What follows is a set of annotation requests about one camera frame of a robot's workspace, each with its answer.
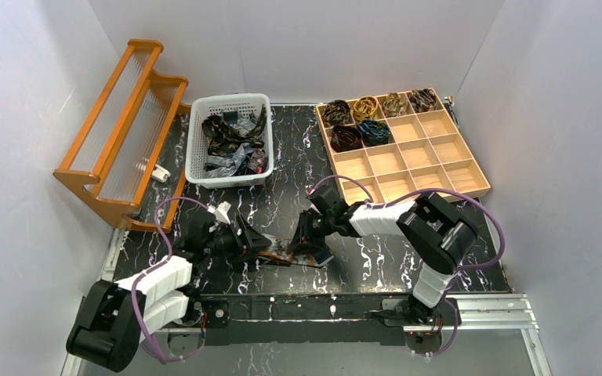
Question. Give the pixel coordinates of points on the orange wooden rack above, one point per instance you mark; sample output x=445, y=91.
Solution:
x=108, y=165

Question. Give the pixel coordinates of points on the wooden compartment tray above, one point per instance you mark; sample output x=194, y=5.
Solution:
x=425, y=150

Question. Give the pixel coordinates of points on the rolled yellow tie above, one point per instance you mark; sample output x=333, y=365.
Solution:
x=365, y=108

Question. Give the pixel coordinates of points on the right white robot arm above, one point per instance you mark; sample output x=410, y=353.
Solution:
x=437, y=231

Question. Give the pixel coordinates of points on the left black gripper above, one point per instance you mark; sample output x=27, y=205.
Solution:
x=241, y=234

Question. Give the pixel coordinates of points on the rolled blue black tie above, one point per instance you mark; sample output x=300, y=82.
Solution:
x=373, y=132

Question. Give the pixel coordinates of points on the rolled dark brown tie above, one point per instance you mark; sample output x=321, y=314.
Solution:
x=337, y=113

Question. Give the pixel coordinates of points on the small white clip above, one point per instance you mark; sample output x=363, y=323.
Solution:
x=160, y=174

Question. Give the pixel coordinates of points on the white plastic basket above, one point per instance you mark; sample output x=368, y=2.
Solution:
x=233, y=107

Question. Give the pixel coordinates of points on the rolled brown multicolour tie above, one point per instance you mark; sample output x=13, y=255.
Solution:
x=393, y=105

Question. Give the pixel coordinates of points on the grey blue tie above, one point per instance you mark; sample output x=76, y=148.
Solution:
x=229, y=165

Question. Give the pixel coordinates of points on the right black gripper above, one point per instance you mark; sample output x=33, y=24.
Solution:
x=308, y=231

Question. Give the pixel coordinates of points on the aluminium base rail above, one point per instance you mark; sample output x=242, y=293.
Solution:
x=236, y=319

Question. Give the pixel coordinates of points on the orange grey patterned tie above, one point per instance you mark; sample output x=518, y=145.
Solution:
x=279, y=254

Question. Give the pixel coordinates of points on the rolled dark red tie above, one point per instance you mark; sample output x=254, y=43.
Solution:
x=345, y=138

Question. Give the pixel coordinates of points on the dark camouflage tie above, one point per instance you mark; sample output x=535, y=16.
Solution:
x=224, y=139

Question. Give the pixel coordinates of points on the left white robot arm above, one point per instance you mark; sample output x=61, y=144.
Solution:
x=115, y=318

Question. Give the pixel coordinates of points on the dark red purple tie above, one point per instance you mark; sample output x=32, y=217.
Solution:
x=257, y=162

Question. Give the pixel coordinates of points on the rolled dark striped tie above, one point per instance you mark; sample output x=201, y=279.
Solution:
x=423, y=100

